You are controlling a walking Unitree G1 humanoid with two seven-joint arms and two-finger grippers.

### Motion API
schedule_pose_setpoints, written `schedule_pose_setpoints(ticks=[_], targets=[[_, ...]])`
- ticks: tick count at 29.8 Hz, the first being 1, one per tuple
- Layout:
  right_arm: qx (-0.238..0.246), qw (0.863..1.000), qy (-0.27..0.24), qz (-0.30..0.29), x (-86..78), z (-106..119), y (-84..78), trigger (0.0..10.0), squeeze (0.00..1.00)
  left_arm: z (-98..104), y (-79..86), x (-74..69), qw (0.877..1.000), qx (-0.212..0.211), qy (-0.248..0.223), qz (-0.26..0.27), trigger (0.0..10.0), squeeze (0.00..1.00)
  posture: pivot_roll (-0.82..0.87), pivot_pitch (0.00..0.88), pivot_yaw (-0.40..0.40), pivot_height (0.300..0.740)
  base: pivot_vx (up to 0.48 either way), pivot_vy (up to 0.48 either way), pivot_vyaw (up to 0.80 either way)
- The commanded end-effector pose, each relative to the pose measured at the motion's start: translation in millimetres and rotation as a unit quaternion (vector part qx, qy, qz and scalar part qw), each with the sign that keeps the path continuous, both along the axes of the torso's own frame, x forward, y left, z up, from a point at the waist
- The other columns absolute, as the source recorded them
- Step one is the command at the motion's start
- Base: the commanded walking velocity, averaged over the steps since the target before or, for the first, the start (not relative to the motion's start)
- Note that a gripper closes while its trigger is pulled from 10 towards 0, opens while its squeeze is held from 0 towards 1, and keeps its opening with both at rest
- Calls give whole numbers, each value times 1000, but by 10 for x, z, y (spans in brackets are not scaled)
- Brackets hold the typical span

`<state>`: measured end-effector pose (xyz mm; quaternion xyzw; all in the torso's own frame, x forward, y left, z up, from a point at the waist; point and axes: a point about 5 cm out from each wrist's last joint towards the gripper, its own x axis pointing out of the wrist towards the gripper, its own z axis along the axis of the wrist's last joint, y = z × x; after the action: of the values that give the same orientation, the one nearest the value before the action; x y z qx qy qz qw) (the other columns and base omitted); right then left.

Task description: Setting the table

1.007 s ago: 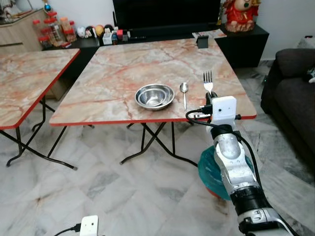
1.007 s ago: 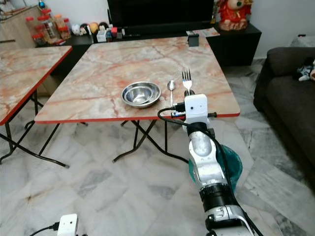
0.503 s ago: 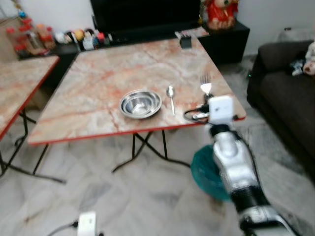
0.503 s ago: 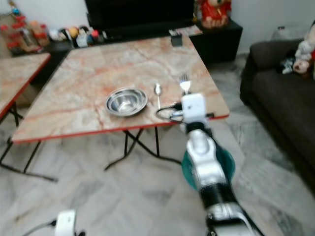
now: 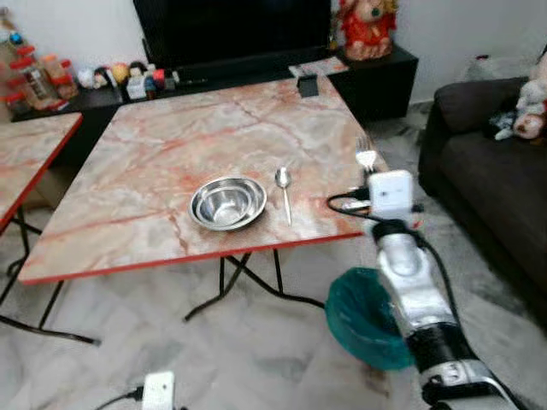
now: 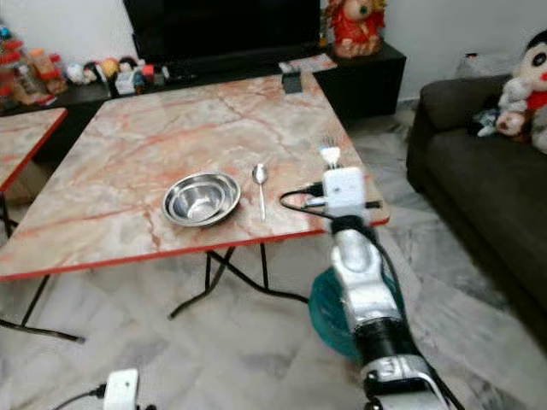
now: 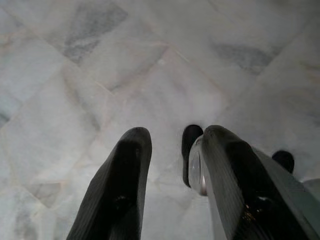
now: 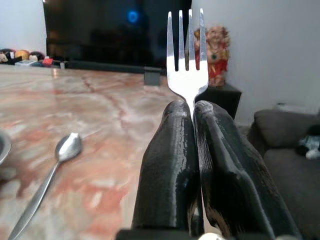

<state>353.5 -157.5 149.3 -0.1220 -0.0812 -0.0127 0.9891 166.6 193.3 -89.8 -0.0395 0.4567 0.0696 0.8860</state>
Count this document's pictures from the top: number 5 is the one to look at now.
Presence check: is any dark brown sofa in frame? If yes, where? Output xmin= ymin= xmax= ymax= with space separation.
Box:
xmin=418 ymin=77 xmax=547 ymax=319

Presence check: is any small white plush doll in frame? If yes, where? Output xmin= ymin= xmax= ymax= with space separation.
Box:
xmin=491 ymin=60 xmax=547 ymax=142

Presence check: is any clear plastic bag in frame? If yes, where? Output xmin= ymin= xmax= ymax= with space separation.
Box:
xmin=465 ymin=55 xmax=532 ymax=83

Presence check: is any black low tv cabinet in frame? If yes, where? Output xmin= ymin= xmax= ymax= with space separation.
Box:
xmin=7 ymin=44 xmax=421 ymax=167

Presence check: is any teal plastic waste bin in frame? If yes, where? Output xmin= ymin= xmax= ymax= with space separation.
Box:
xmin=325 ymin=267 xmax=418 ymax=372

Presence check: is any red dressed doll figure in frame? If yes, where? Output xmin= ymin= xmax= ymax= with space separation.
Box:
xmin=337 ymin=0 xmax=400 ymax=62

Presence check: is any metal spoon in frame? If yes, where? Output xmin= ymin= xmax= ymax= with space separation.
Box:
xmin=273 ymin=167 xmax=295 ymax=227

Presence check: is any small black box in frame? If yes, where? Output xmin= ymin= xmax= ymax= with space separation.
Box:
xmin=297 ymin=73 xmax=321 ymax=98

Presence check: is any printed paper leaflet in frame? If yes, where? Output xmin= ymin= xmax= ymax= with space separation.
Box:
xmin=288 ymin=56 xmax=350 ymax=79

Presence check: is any stainless steel bowl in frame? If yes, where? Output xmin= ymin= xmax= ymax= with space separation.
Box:
xmin=189 ymin=176 xmax=268 ymax=232

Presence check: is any black flat television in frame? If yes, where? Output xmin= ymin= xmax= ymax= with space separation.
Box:
xmin=132 ymin=0 xmax=335 ymax=70

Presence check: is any large pink marble folding table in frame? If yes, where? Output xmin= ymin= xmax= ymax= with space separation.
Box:
xmin=17 ymin=75 xmax=391 ymax=344

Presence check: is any red and blue figurine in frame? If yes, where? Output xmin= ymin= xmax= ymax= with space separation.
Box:
xmin=152 ymin=68 xmax=179 ymax=91

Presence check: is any black haired figurine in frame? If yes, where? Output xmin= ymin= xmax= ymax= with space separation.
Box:
xmin=126 ymin=61 xmax=156 ymax=102

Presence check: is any yellow head figurine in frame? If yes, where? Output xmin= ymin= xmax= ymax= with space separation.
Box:
xmin=109 ymin=61 xmax=132 ymax=87

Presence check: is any small white figurine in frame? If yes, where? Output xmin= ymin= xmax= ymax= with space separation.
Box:
xmin=77 ymin=67 xmax=97 ymax=91

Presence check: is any orange filled red lid jar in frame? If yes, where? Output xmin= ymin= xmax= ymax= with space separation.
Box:
xmin=43 ymin=54 xmax=79 ymax=101

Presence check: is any small pink marble folding table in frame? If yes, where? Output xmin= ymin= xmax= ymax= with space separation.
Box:
xmin=0 ymin=113 xmax=85 ymax=283

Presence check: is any large red lid jar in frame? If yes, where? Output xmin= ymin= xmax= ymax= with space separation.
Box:
xmin=15 ymin=60 xmax=54 ymax=110

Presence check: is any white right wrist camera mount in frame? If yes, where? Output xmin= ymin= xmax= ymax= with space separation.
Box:
xmin=368 ymin=170 xmax=418 ymax=221

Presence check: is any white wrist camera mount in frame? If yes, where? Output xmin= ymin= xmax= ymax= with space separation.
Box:
xmin=368 ymin=170 xmax=418 ymax=221
xmin=141 ymin=371 xmax=177 ymax=410

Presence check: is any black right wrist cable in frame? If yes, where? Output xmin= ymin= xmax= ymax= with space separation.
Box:
xmin=326 ymin=188 xmax=379 ymax=223

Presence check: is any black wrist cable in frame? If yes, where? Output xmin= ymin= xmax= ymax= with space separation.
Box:
xmin=92 ymin=386 xmax=144 ymax=410
xmin=326 ymin=188 xmax=379 ymax=223

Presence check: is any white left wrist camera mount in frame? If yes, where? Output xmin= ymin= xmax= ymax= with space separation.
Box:
xmin=141 ymin=371 xmax=177 ymax=410

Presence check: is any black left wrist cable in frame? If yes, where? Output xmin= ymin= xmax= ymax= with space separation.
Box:
xmin=92 ymin=386 xmax=144 ymax=410

